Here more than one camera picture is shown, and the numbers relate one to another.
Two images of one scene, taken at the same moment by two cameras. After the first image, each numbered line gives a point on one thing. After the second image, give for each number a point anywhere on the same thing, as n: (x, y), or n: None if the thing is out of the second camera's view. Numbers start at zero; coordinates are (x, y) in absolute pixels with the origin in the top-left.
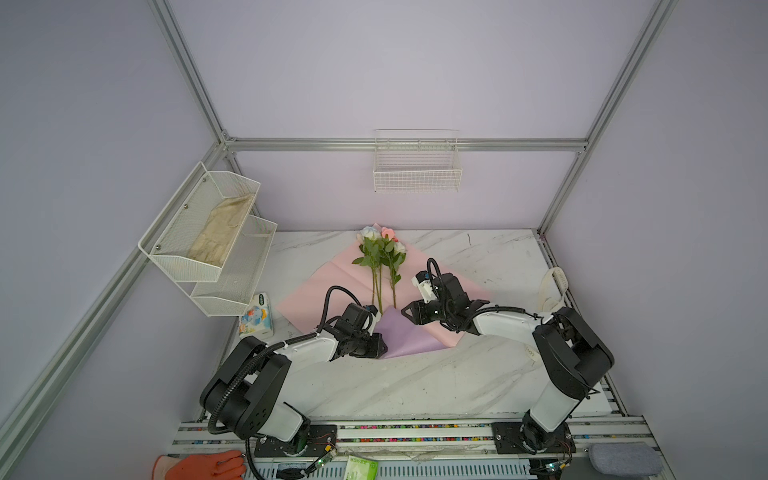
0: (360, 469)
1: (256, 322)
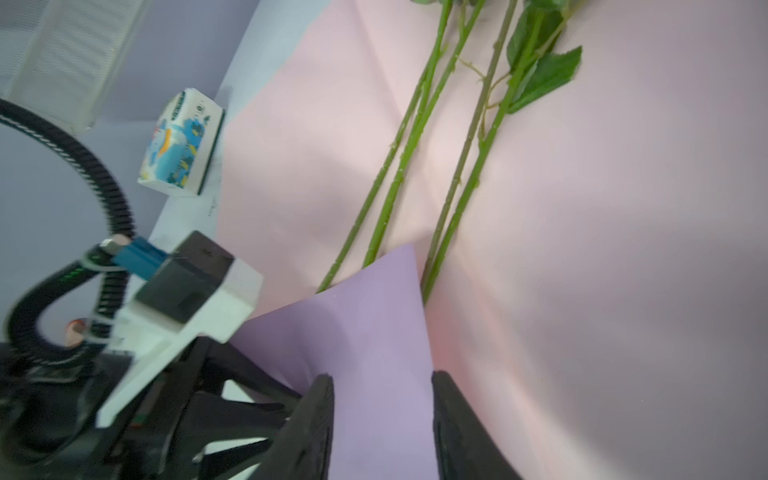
0: None
1: (181, 143)
